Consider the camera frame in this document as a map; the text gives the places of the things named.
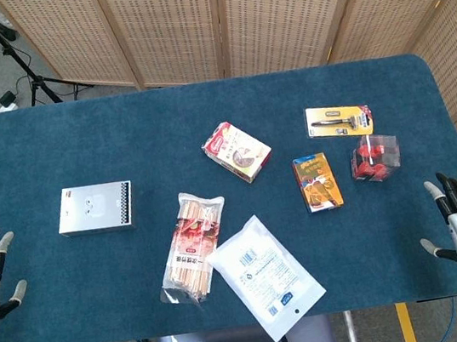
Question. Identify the clear box of red clips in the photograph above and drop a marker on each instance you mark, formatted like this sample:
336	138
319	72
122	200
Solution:
375	159

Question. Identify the silver earbuds box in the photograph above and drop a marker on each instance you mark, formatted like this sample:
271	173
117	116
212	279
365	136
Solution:
96	208

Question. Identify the orange blue snack box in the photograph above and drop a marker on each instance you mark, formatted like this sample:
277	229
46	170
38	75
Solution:
318	183

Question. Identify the red white cake box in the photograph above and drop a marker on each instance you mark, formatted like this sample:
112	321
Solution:
236	152

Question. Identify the metal table leg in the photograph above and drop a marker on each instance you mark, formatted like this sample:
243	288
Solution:
353	337

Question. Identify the yellow razor blister pack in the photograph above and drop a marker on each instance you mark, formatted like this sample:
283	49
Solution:
339	120

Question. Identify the white power strip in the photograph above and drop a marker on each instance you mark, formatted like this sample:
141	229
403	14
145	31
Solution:
8	100

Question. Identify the blue felt table cover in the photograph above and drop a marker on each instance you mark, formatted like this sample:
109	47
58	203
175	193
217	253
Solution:
119	131

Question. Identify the bamboo chopsticks plastic pack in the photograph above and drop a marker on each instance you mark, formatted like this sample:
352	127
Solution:
192	245

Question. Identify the white plastic pouch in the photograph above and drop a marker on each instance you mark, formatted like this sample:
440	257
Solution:
266	277

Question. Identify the black tripod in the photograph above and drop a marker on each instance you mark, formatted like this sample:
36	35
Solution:
31	75

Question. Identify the wicker folding screen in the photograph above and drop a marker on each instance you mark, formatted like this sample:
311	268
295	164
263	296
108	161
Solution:
273	9

